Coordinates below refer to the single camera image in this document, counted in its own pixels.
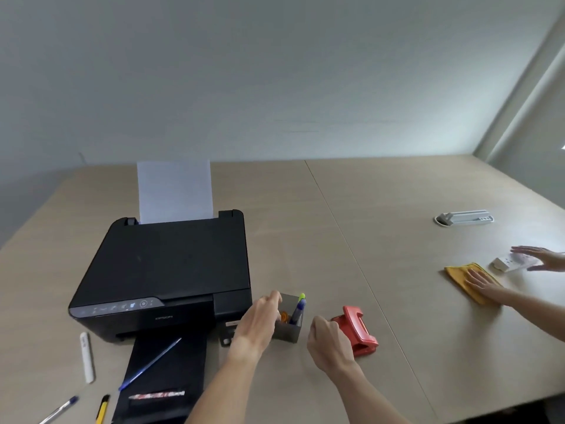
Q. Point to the person's left hand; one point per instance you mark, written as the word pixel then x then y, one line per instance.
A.
pixel 255 327

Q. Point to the person's right hand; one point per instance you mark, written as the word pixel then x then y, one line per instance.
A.
pixel 330 346

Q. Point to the person's left fingers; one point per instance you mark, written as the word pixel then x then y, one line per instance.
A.
pixel 269 306

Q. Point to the person's right fingers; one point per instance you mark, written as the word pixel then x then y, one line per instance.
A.
pixel 321 327

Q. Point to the grey pen holder box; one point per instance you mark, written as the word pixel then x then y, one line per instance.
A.
pixel 289 332

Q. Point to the another person's forearm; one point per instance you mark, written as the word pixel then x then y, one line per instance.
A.
pixel 536 315

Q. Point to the person's left forearm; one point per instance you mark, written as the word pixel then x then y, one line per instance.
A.
pixel 223 392

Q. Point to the person's right forearm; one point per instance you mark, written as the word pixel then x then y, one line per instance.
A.
pixel 362 399

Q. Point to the orange item in holder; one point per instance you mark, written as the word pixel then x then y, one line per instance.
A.
pixel 284 316

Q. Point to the blue marker pen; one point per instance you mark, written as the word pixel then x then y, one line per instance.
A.
pixel 297 311

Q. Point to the red hole punch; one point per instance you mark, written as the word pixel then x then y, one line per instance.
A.
pixel 358 331

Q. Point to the black inkjet printer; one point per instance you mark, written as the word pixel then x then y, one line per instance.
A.
pixel 167 269

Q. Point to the blue ballpoint pen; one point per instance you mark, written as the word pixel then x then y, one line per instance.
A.
pixel 150 364

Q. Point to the red and white patterned pen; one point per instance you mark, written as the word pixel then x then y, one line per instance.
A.
pixel 156 395

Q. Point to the white paper sheet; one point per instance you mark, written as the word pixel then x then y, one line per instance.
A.
pixel 175 192

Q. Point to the yellow cleaning cloth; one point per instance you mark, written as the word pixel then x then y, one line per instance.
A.
pixel 461 278

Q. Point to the white desk socket box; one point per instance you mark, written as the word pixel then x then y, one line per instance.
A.
pixel 465 217

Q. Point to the white marker pen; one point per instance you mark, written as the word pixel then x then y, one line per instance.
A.
pixel 87 357

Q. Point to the yellow and black utility knife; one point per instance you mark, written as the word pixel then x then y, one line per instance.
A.
pixel 102 409

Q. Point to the white power strip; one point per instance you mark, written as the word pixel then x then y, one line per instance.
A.
pixel 514 262

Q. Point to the clear blue-capped ballpoint pen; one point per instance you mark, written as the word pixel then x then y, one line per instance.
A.
pixel 59 409

